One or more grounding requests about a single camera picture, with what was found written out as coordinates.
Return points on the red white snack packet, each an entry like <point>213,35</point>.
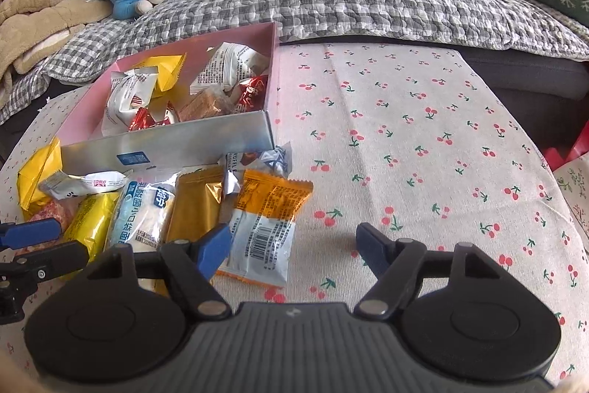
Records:
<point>251,93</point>

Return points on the white text print packet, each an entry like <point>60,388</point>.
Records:
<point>225,66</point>

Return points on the white blue bread packet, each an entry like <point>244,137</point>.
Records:
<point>142,213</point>

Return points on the beige fleece jacket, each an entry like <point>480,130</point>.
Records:
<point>32,11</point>

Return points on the pinkish clear snack packet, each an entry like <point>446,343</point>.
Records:
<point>50,215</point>

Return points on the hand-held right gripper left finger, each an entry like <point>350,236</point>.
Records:
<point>216,250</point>

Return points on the red plastic stool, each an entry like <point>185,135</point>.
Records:
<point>570,156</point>

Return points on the floral cloth bag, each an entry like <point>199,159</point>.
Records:
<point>577,190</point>

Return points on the cherry print tablecloth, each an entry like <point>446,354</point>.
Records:
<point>414,144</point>

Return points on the white zigzag edge packet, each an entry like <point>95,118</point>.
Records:
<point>126,98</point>

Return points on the silver blue chocolate packet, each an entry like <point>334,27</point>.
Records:
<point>271,160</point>

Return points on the small yellow snack packet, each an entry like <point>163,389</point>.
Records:
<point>89,227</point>

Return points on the gold foil snack packet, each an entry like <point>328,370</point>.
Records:
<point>193,204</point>

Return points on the pink cardboard box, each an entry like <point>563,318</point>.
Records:
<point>184,139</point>

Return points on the orange snack packet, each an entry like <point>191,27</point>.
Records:
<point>267,218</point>

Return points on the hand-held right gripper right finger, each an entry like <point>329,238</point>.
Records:
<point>372,245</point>

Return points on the clear orange biscuit packet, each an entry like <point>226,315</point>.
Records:
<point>205,105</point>

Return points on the small red foil packet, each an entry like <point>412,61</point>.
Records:
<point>145,119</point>

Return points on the white paw print packet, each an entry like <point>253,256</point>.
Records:
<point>87,183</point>

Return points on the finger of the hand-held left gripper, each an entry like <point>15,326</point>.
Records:
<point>32,233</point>
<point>55,262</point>

